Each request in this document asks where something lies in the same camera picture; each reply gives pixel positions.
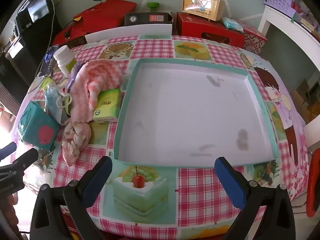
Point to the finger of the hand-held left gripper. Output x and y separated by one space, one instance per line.
7 150
25 159

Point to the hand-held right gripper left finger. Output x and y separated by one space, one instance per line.
97 180

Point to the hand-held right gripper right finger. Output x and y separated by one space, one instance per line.
228 180

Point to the blue face mask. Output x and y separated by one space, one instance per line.
53 100

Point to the green tissue packet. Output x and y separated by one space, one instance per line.
107 105

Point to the white box with teal rim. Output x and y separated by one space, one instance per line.
190 110

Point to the pink zigzag fluffy cloth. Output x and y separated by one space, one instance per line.
95 77

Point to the teal tissue pack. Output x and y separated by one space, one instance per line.
35 125

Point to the small green packet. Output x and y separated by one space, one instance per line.
47 83

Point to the black cabinet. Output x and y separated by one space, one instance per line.
17 62

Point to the purple cloth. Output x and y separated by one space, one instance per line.
73 77

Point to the smartphone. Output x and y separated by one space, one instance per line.
48 60

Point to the white pill bottle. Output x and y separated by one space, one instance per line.
63 60

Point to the red patterned box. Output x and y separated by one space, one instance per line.
255 41

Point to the black monitor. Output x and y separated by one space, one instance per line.
37 7

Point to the white foam board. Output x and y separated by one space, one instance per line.
130 31

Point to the red carton box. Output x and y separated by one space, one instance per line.
207 28

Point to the pack of blue masks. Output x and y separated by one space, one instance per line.
232 23

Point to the white side table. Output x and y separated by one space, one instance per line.
287 23

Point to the flat red gift box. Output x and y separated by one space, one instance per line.
105 12

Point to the black box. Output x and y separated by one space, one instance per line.
147 18

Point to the green knob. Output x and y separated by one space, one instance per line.
153 6

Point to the stack of books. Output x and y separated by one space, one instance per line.
306 12

